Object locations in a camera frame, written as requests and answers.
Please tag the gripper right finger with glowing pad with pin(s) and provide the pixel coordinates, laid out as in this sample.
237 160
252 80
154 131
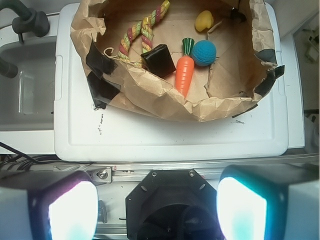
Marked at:
269 202

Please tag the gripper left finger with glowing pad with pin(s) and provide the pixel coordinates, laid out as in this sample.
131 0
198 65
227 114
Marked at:
47 205

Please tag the yellow rubber duck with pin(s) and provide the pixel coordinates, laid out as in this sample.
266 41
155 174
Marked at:
204 21

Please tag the white plastic bin lid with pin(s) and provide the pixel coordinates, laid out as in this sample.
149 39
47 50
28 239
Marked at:
83 133

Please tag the clear plastic tub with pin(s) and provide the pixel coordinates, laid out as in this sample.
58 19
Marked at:
27 100

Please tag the orange plastic carrot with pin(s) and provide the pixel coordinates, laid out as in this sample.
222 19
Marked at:
185 67

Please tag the brown paper bag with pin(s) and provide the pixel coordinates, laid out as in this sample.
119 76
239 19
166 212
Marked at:
243 73

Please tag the blue textured ball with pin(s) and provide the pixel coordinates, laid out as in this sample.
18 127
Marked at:
204 53

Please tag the black cube block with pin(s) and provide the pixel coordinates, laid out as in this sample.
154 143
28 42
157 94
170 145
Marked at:
159 61

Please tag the black clamp knob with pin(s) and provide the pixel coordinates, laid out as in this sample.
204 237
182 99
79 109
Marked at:
28 20

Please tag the aluminium extrusion rail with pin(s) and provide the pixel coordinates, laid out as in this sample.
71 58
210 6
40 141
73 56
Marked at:
107 173

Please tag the black octagonal mount plate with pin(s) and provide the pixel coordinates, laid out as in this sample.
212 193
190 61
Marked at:
172 205

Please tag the multicolour rope toy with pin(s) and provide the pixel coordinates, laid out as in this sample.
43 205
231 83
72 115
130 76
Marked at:
143 29

